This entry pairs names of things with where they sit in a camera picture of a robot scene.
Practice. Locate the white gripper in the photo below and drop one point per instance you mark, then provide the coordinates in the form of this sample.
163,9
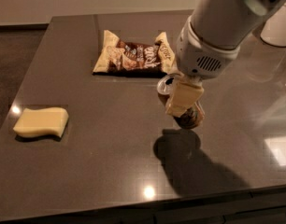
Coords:
201,58

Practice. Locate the orange soda can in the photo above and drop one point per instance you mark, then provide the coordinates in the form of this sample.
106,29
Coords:
180,95

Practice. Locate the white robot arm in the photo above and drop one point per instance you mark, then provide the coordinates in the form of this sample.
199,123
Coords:
209,41

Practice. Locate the white cylindrical robot base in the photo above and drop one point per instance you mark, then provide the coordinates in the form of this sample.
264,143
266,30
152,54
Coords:
274,31

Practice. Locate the brown cream chip bag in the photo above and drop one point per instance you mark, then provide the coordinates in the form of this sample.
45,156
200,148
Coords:
121,58

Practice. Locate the yellow sponge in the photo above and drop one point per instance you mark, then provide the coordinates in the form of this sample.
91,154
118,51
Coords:
40,122

